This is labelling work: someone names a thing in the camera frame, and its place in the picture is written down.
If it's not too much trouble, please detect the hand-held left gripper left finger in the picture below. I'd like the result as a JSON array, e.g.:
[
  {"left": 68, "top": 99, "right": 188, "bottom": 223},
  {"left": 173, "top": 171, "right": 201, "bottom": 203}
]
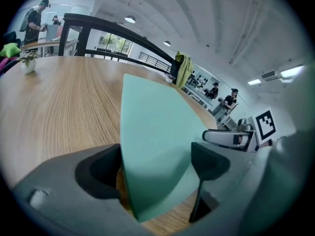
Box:
[{"left": 11, "top": 143, "right": 158, "bottom": 236}]

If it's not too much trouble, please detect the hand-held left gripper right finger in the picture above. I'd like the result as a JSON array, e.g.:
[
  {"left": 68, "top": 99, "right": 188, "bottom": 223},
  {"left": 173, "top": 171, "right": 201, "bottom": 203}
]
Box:
[{"left": 172, "top": 141, "right": 270, "bottom": 236}]

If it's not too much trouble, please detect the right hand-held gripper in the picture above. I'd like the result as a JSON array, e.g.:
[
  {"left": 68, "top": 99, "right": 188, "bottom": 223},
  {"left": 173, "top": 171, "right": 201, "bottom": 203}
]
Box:
[{"left": 202, "top": 106, "right": 278, "bottom": 152}]

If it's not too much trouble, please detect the light green board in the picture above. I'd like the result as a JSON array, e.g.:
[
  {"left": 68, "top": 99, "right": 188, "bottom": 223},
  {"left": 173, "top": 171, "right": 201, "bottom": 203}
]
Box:
[{"left": 120, "top": 73, "right": 218, "bottom": 223}]

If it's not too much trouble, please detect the white chair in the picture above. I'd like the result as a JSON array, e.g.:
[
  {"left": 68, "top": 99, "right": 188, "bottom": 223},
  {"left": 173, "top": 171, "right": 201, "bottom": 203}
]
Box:
[{"left": 222, "top": 114, "right": 238, "bottom": 130}]

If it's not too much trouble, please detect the olive green jacket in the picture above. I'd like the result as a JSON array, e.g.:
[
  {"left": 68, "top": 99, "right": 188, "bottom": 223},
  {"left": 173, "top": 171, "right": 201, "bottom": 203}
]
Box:
[{"left": 174, "top": 50, "right": 194, "bottom": 89}]

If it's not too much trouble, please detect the wooden table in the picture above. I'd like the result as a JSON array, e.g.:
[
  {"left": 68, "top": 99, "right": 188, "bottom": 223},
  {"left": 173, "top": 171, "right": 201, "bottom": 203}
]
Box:
[{"left": 0, "top": 55, "right": 219, "bottom": 236}]

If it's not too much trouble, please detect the black office chair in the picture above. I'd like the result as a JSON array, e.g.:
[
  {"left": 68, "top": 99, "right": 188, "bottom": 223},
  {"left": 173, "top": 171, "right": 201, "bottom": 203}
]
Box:
[{"left": 169, "top": 59, "right": 184, "bottom": 83}]

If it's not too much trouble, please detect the white air conditioner unit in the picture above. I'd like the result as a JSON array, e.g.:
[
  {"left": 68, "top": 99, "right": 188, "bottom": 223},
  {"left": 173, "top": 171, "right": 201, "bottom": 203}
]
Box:
[{"left": 261, "top": 69, "right": 281, "bottom": 81}]

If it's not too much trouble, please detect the black horizontal bar railing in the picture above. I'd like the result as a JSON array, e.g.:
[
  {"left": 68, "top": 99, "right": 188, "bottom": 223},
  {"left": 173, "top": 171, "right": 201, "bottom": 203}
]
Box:
[{"left": 138, "top": 51, "right": 173, "bottom": 72}]

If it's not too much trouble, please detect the small white pot leafy plant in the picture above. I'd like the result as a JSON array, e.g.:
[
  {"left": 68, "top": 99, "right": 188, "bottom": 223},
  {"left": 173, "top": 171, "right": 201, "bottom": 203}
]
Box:
[{"left": 18, "top": 50, "right": 38, "bottom": 75}]

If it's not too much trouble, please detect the black chair back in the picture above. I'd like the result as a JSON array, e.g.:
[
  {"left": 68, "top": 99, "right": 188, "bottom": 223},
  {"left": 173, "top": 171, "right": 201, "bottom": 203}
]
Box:
[{"left": 58, "top": 13, "right": 178, "bottom": 75}]

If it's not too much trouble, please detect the pink pillow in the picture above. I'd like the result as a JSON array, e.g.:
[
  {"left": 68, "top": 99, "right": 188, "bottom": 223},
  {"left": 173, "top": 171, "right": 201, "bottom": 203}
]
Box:
[{"left": 0, "top": 57, "right": 15, "bottom": 73}]

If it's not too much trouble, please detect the long light wood desk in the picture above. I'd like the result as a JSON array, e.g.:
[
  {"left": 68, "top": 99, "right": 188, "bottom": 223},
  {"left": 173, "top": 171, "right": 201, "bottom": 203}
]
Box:
[{"left": 21, "top": 39, "right": 80, "bottom": 58}]

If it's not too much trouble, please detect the green star pillow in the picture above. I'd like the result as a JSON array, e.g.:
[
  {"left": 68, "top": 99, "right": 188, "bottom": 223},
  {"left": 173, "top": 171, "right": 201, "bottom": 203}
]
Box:
[{"left": 0, "top": 42, "right": 22, "bottom": 58}]

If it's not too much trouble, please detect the wall display of black caps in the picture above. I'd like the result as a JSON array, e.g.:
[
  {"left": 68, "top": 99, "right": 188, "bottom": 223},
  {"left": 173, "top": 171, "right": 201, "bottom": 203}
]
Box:
[{"left": 194, "top": 74, "right": 210, "bottom": 89}]

